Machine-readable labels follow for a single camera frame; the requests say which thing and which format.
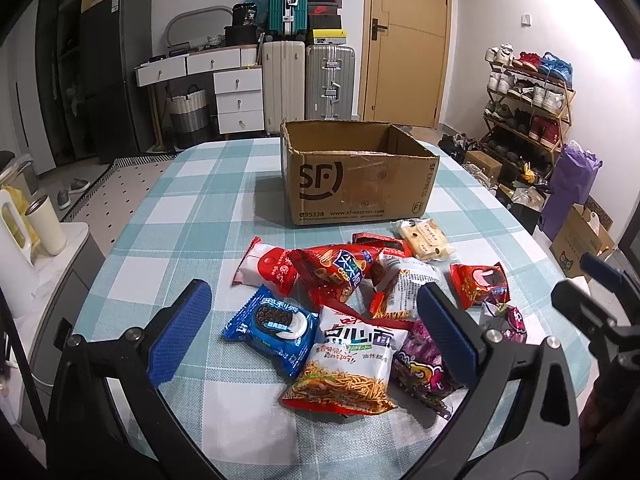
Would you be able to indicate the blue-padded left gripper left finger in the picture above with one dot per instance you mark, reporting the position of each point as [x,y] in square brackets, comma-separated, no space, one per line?
[107,417]

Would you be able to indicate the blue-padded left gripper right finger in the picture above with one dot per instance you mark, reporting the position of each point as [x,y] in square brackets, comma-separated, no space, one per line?
[518,419]

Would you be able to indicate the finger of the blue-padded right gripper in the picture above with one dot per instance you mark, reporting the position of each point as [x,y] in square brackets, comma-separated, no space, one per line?
[615,281]
[590,318]

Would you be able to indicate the red Oreo pack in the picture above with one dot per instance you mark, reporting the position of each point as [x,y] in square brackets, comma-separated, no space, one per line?
[475,284]

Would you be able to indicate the purple candy bag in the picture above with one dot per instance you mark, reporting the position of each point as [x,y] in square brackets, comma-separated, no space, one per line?
[420,370]

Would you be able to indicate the beige cookie pack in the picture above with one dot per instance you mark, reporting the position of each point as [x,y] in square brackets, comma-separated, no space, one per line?
[425,239]

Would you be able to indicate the white snack bag red ends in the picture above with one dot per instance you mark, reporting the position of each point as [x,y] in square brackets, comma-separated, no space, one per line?
[397,281]

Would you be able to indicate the noodle snack bag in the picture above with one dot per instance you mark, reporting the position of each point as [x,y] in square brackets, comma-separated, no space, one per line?
[348,367]

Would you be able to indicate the blue Oreo pack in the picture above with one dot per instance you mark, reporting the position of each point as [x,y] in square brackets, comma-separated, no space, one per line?
[276,328]

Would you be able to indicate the red biscuit stick bag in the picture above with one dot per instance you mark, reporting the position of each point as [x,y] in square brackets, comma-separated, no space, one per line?
[333,272]

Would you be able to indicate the red and white snack bag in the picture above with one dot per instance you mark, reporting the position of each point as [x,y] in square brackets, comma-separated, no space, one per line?
[266,265]

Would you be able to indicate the cardboard box on floor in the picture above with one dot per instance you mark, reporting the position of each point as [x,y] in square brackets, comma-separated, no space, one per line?
[581,233]

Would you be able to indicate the white kettle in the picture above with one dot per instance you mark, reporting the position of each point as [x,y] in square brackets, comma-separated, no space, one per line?
[19,278]

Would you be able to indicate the shoe rack with shoes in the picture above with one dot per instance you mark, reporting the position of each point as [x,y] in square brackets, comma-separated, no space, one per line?
[528,112]

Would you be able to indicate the red black small packet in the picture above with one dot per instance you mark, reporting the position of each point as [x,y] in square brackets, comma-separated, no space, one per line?
[384,245]

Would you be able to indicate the white thermos cup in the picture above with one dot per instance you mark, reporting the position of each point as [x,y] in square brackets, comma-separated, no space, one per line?
[42,217]

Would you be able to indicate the checkered tablecloth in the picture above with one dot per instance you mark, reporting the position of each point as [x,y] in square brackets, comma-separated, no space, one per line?
[197,221]

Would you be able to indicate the SF cardboard box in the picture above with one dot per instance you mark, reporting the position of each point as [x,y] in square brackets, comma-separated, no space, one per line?
[336,171]

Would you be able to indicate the black refrigerator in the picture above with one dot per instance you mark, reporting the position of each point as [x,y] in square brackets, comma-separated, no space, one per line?
[116,38]

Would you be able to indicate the wooden door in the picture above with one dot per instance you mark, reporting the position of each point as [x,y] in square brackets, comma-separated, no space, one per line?
[405,49]

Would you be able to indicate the striped laundry basket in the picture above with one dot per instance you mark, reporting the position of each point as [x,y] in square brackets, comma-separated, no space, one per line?
[189,116]

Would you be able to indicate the silver suitcase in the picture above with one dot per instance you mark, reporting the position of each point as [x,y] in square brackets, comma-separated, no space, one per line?
[329,82]

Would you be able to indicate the stacked shoe boxes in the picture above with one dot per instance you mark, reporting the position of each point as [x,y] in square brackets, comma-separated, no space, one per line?
[325,22]

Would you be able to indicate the beige suitcase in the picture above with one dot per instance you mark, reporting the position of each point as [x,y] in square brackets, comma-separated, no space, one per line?
[283,83]

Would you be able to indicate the white drawer desk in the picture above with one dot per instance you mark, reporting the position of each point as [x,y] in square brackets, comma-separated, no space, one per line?
[237,83]

